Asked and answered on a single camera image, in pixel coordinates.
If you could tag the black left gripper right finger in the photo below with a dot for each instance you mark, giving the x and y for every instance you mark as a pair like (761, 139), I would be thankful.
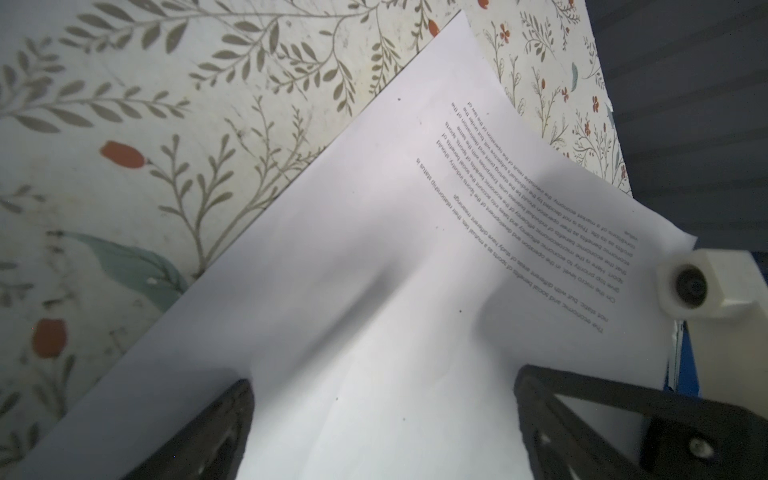
(580, 427)

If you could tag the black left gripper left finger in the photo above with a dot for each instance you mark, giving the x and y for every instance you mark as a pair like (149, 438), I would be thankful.
(211, 446)

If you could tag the printed sheet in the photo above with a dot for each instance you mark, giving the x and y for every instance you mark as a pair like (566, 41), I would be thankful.
(380, 310)

